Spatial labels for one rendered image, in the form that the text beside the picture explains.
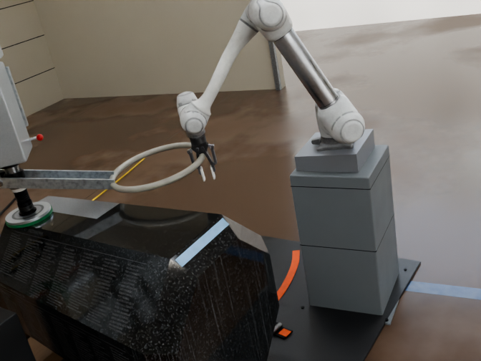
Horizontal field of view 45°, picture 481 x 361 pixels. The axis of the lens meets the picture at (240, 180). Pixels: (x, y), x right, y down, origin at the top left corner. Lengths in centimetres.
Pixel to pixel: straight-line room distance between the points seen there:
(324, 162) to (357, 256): 50
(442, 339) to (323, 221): 79
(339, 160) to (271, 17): 78
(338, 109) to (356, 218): 57
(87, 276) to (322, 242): 119
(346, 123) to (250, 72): 499
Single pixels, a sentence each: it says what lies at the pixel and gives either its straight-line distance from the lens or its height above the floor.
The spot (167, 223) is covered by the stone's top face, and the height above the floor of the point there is 87.
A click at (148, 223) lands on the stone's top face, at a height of 87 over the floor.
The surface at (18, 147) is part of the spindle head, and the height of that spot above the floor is 125.
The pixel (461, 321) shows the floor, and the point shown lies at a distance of 312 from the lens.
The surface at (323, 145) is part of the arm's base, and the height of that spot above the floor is 91.
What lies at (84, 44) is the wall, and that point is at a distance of 885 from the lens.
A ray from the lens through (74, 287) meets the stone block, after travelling 251.
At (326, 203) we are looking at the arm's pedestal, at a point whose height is 65.
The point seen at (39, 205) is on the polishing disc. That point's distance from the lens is 296.
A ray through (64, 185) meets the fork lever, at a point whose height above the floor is 100.
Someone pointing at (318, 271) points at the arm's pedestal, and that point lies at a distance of 308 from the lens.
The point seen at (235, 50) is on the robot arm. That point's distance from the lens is 263.
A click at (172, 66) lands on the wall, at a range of 804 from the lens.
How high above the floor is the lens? 195
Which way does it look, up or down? 24 degrees down
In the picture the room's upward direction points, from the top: 11 degrees counter-clockwise
